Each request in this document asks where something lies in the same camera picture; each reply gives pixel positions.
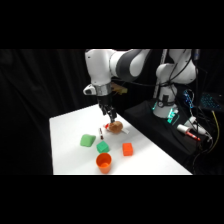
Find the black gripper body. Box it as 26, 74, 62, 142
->
96, 93, 116, 117

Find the brown potato toy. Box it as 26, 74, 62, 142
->
103, 120, 130, 136

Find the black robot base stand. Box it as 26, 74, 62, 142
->
122, 99, 203, 160

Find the yellow tag on wrist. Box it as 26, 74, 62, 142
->
111, 82, 129, 96

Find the green cube block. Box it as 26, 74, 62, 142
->
96, 140, 111, 154

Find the light green rounded block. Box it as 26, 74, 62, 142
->
79, 133, 97, 148

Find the orange cube block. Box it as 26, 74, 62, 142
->
121, 142, 135, 157

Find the orange plastic cup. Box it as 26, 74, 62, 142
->
95, 152, 113, 175

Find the green lit control box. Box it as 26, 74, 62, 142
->
167, 108, 180, 125

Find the black curtain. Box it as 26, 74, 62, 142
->
0, 49, 224, 176

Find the white cylinder with red tip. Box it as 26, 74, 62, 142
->
176, 123, 202, 142

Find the blue backlit keyboard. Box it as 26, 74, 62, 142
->
199, 92, 224, 112

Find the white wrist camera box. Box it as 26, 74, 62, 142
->
82, 84, 97, 97

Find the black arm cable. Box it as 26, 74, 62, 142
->
112, 49, 194, 88

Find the blue cable bundle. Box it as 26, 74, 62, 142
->
182, 89, 196, 109

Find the yellow cable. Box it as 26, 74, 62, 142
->
209, 110, 221, 153

